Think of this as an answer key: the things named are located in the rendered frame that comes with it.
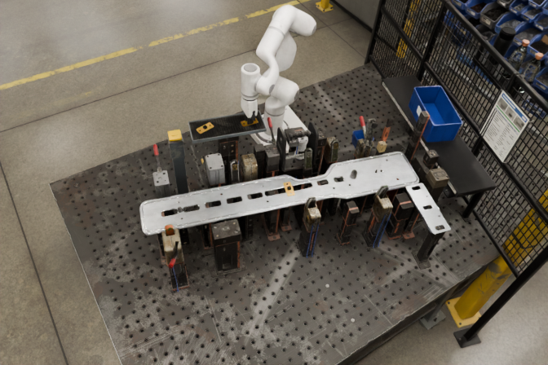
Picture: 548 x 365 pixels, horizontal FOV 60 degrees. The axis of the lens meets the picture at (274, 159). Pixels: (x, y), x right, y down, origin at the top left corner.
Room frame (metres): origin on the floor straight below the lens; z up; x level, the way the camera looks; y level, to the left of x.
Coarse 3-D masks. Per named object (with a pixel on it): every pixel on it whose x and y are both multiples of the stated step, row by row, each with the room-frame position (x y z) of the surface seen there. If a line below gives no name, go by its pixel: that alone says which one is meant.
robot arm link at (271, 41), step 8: (272, 32) 1.88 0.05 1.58; (280, 32) 1.89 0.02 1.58; (264, 40) 1.85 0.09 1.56; (272, 40) 1.84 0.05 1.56; (280, 40) 1.86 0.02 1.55; (264, 48) 1.81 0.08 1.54; (272, 48) 1.82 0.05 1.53; (264, 56) 1.78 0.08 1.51; (272, 56) 1.77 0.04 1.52; (272, 64) 1.73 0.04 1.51; (272, 72) 1.70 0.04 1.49; (264, 80) 1.67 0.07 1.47; (272, 80) 1.67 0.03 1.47; (256, 88) 1.65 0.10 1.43; (264, 88) 1.64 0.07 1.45; (272, 88) 1.66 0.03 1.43
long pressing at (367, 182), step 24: (336, 168) 1.59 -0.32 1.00; (360, 168) 1.60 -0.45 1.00; (384, 168) 1.62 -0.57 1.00; (408, 168) 1.63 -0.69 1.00; (192, 192) 1.36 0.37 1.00; (216, 192) 1.37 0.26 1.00; (240, 192) 1.38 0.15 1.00; (264, 192) 1.40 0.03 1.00; (312, 192) 1.42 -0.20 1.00; (336, 192) 1.43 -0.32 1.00; (360, 192) 1.44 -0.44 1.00; (144, 216) 1.20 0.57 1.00; (168, 216) 1.21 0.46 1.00; (192, 216) 1.23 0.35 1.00; (216, 216) 1.24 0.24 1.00; (240, 216) 1.25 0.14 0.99
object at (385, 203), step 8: (376, 200) 1.39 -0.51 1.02; (384, 200) 1.37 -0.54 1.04; (376, 208) 1.37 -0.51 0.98; (384, 208) 1.33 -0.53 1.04; (376, 216) 1.35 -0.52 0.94; (384, 216) 1.33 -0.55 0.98; (368, 224) 1.39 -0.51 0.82; (376, 224) 1.35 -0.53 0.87; (368, 232) 1.36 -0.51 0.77; (376, 232) 1.34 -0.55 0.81; (368, 240) 1.34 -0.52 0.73; (376, 240) 1.34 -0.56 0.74; (368, 248) 1.31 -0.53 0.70
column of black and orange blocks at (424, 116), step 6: (420, 114) 1.85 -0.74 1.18; (426, 114) 1.83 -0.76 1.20; (420, 120) 1.83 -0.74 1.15; (426, 120) 1.82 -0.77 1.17; (420, 126) 1.82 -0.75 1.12; (414, 132) 1.83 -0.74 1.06; (420, 132) 1.82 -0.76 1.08; (414, 138) 1.82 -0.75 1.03; (420, 138) 1.82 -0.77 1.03; (408, 144) 1.85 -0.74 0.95; (414, 144) 1.82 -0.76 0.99; (408, 150) 1.83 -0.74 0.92; (414, 150) 1.82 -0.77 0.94; (408, 156) 1.82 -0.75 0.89
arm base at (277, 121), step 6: (264, 108) 2.06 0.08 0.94; (264, 114) 2.04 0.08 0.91; (282, 114) 2.03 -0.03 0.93; (264, 120) 2.04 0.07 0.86; (276, 120) 2.01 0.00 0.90; (282, 120) 2.04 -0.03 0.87; (276, 126) 2.01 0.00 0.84; (282, 126) 2.10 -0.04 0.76; (264, 132) 2.03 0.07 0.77; (270, 132) 2.01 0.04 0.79; (276, 132) 2.02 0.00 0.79; (264, 138) 1.99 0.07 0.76; (270, 138) 2.00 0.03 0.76
